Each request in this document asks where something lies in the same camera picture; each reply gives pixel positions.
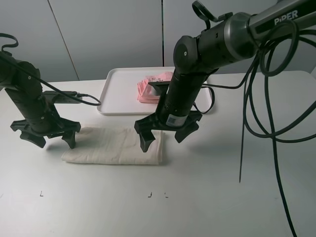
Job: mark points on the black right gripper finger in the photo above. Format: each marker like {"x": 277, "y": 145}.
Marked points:
{"x": 181, "y": 134}
{"x": 146, "y": 138}

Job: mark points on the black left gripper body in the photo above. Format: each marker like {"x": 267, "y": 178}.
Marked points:
{"x": 44, "y": 121}

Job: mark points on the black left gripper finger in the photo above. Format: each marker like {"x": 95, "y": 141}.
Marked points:
{"x": 69, "y": 137}
{"x": 37, "y": 140}

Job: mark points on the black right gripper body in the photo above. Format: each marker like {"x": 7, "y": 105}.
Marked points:
{"x": 171, "y": 123}

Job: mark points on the white towel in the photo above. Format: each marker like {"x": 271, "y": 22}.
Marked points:
{"x": 113, "y": 146}

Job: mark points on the pink towel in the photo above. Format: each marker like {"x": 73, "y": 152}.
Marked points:
{"x": 146, "y": 92}

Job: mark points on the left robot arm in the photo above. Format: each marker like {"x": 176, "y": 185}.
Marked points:
{"x": 18, "y": 80}

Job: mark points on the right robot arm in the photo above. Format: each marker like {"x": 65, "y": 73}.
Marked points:
{"x": 227, "y": 39}

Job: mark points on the white rectangular tray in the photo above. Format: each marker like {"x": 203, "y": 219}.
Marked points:
{"x": 119, "y": 95}

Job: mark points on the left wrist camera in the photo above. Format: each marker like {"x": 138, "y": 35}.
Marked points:
{"x": 57, "y": 98}

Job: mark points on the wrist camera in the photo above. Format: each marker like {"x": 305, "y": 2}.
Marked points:
{"x": 160, "y": 87}
{"x": 57, "y": 98}

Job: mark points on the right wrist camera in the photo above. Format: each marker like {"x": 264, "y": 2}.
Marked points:
{"x": 160, "y": 87}

